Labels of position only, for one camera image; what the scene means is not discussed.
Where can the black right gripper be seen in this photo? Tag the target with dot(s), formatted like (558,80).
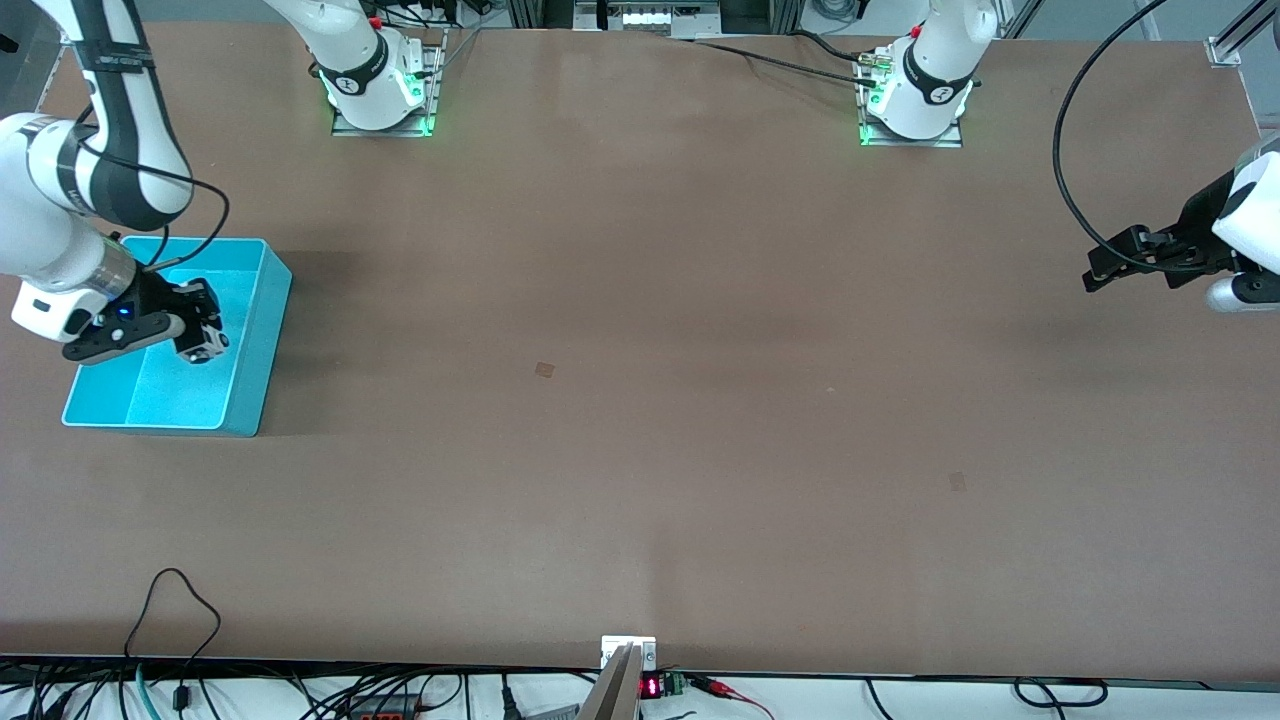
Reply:
(157,295)

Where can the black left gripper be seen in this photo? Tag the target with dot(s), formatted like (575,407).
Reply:
(1197,226)

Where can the white toy jeep black roof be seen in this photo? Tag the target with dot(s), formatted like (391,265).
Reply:
(208,350)

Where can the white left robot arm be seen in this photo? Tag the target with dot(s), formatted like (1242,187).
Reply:
(930,70)

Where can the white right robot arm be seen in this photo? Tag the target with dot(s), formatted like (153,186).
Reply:
(40,230)

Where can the turquoise plastic bin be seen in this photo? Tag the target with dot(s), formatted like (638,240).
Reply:
(170,400)

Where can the metal equipment rack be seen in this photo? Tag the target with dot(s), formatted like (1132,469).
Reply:
(650,18)

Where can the red digit display module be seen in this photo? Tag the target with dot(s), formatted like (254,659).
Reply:
(650,687)

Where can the red clip lead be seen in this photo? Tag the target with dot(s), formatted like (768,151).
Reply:
(720,687)

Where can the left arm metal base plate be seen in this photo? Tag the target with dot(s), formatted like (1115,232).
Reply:
(952,140)

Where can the aluminium frame profile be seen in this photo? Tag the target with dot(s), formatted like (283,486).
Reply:
(1235,40)

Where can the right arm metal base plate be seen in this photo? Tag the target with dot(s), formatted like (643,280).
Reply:
(435,90)

